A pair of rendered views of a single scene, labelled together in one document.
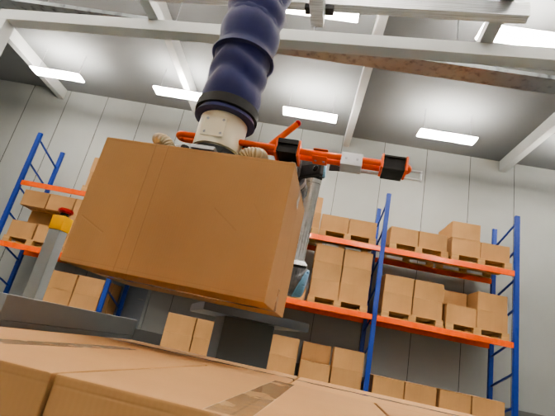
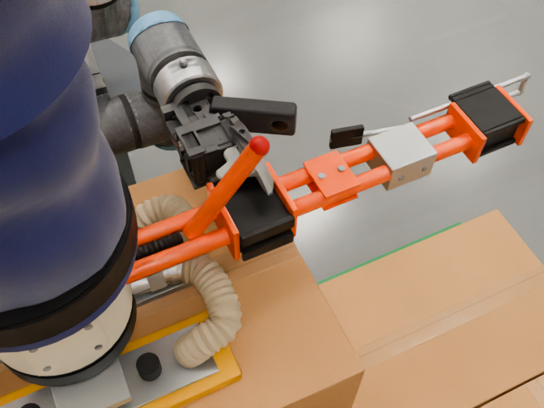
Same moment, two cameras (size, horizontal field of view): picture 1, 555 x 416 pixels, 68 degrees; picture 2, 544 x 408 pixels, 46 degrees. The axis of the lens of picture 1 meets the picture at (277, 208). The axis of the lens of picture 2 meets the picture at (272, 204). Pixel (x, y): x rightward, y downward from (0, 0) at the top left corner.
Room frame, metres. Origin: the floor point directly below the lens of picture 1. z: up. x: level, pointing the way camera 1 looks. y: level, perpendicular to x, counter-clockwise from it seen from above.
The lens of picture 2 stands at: (0.89, 0.25, 1.89)
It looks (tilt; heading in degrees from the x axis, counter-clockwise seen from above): 55 degrees down; 324
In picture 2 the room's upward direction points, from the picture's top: straight up
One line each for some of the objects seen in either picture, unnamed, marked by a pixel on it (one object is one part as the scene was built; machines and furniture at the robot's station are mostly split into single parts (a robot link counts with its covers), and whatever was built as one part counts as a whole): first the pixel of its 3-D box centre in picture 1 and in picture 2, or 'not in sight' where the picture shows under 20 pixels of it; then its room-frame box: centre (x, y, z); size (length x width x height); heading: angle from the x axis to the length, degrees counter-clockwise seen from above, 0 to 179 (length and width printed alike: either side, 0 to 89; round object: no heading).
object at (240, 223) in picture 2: (288, 152); (252, 210); (1.27, 0.00, 1.24); 0.10 x 0.08 x 0.06; 170
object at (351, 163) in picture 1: (351, 163); (399, 155); (1.24, -0.21, 1.23); 0.07 x 0.07 x 0.04; 80
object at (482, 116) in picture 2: (393, 167); (486, 124); (1.21, -0.34, 1.24); 0.08 x 0.07 x 0.05; 80
